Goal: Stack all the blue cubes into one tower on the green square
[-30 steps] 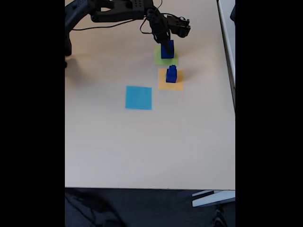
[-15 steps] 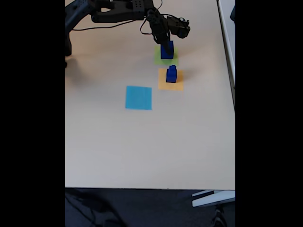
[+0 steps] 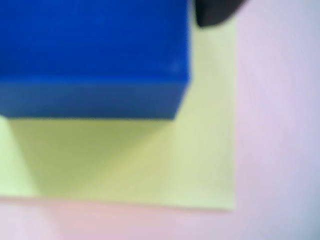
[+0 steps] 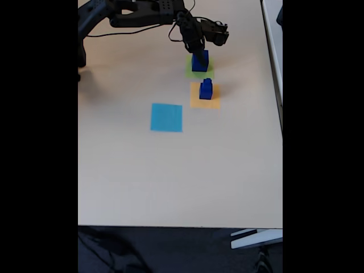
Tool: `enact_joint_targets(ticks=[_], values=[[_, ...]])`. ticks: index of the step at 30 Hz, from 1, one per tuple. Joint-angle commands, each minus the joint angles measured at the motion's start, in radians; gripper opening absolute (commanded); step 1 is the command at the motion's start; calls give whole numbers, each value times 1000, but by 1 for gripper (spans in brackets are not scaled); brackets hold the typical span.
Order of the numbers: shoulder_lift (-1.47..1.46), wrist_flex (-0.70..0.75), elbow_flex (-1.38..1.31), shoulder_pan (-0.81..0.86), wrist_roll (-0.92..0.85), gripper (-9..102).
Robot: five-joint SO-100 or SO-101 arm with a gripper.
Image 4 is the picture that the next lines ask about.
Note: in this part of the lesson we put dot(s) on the orange paper square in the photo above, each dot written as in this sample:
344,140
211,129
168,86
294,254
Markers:
196,103

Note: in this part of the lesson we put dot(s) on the light blue paper square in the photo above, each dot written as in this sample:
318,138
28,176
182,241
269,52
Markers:
166,118

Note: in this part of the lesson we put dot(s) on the large blue cube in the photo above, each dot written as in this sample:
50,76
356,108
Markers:
195,66

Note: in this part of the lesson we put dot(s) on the green paper square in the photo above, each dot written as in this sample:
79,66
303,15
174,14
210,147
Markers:
189,74

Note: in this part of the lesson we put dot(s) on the dark blue object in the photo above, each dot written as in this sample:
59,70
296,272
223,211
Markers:
280,17

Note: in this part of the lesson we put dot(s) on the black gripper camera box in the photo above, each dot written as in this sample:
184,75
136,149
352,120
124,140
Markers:
219,37

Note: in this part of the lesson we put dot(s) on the medium blue cube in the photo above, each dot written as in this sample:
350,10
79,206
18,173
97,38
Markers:
205,96

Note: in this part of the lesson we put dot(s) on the white table foot bar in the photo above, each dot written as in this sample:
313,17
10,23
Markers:
256,240

